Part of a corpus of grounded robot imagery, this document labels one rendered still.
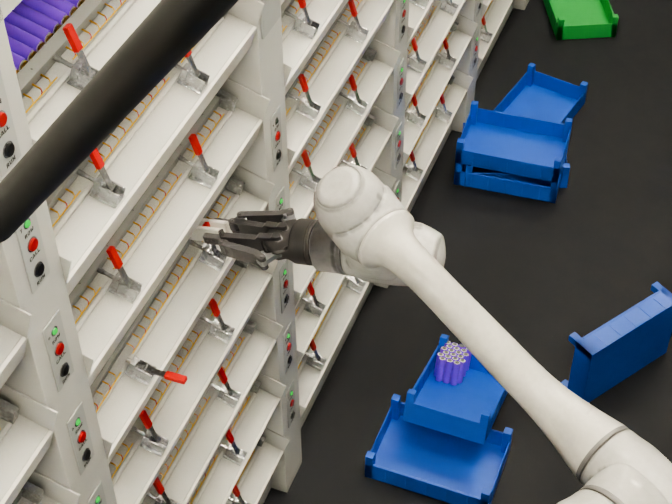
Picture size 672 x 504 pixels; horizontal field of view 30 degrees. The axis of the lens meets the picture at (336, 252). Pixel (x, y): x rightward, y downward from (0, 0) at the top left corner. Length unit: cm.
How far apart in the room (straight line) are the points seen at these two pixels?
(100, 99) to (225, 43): 138
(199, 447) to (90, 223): 79
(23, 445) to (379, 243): 56
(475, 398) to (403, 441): 21
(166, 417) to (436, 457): 102
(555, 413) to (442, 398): 132
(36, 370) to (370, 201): 51
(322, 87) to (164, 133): 74
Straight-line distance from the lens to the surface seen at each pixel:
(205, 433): 241
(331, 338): 305
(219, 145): 209
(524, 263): 349
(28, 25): 165
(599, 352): 305
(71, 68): 160
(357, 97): 274
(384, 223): 178
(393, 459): 304
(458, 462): 304
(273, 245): 203
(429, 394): 309
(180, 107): 188
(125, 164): 178
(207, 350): 228
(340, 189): 177
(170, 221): 197
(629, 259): 356
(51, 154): 66
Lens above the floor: 248
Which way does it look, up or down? 45 degrees down
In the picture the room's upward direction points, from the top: 1 degrees counter-clockwise
